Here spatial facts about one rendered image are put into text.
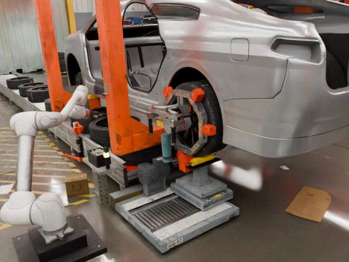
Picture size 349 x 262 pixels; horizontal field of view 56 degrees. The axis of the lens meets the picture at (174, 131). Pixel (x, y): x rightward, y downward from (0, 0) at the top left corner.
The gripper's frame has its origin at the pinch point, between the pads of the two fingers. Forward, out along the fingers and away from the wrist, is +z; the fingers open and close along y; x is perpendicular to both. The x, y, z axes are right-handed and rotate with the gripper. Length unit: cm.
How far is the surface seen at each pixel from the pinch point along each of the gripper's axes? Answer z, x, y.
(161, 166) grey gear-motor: 29, -19, 67
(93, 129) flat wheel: 63, -45, -52
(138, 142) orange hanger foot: 17.5, -7.9, 39.1
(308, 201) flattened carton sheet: 91, 13, 191
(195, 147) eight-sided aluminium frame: 7, 21, 96
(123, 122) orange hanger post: -1.4, 5.7, 26.7
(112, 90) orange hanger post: -16.4, 30.2, 13.1
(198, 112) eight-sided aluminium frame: -4, 50, 89
